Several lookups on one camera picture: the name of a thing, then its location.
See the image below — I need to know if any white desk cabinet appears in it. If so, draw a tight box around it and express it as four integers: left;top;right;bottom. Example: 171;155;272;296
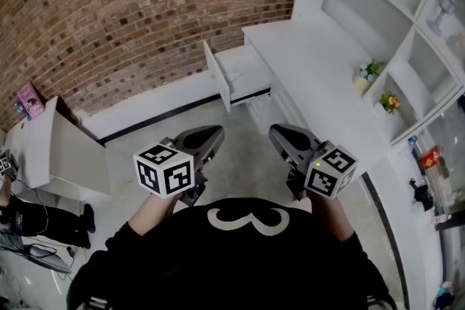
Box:
240;9;403;157

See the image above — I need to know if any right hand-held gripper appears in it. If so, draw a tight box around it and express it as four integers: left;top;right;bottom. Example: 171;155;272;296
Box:
268;123;359;201

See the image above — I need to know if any teal object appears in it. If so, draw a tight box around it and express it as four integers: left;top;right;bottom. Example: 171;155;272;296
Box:
431;281;456;310

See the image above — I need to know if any grey flat board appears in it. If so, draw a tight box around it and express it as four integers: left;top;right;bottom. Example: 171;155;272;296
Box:
0;242;73;275

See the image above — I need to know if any potted plant with blue flowers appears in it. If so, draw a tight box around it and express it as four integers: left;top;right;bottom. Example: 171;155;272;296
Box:
352;59;385;97

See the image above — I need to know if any potted plant with orange flowers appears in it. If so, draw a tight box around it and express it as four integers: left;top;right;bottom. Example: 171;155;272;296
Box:
379;91;401;116

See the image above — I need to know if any person's left forearm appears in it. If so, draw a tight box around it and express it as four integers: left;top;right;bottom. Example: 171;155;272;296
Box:
129;191;185;237

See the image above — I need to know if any red box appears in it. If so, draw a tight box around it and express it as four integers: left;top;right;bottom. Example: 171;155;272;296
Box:
421;146;443;171

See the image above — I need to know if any white side table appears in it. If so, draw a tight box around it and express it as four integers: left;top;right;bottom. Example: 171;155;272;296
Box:
6;95;113;197

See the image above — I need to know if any white drawer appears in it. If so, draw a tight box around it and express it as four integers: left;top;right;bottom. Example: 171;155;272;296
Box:
202;40;273;114

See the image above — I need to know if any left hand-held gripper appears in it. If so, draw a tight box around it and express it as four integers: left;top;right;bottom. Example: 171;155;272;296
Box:
133;125;225;208

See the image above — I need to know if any black bag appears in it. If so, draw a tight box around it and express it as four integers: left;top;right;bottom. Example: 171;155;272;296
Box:
409;177;436;212

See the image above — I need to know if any person's right forearm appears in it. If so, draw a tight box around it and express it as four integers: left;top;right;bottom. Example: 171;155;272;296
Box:
310;191;356;243

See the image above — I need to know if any person's black printed shirt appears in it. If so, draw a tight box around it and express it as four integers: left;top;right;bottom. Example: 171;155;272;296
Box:
66;197;397;310

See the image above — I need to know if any white shelf unit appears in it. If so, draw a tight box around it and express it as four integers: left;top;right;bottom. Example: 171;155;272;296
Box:
290;0;465;147

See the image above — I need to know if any black cable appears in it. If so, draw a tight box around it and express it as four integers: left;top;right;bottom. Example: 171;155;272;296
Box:
7;170;50;239

